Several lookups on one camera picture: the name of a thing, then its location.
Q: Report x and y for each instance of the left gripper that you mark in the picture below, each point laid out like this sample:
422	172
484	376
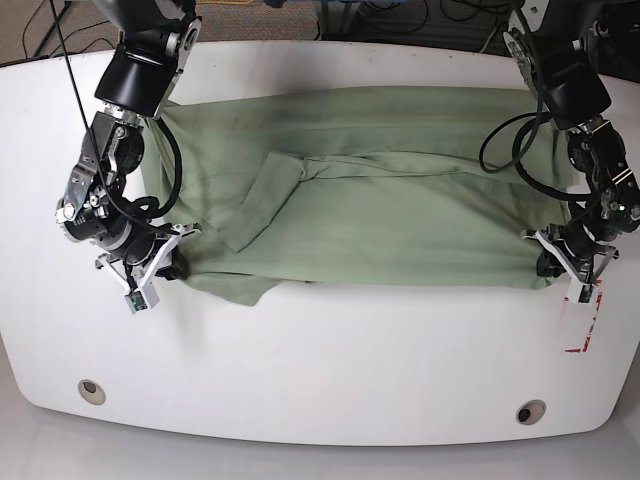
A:
570	250

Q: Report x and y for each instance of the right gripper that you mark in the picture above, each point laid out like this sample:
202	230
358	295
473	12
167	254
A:
136	256

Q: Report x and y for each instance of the green t-shirt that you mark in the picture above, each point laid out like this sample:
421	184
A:
394	186

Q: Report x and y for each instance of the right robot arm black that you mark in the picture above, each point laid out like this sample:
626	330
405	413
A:
155	40

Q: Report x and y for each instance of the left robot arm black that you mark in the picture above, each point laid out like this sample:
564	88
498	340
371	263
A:
548	41

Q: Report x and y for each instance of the red tape rectangle marking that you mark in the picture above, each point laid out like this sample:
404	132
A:
577	322

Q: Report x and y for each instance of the right table grommet hole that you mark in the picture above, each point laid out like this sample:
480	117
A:
531	412

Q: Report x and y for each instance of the table grommet hole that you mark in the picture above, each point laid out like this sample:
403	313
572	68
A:
91	392
531	412

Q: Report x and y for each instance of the left table grommet hole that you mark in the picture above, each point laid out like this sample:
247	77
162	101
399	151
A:
91	392

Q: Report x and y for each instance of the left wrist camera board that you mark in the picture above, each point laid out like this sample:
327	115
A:
581	293

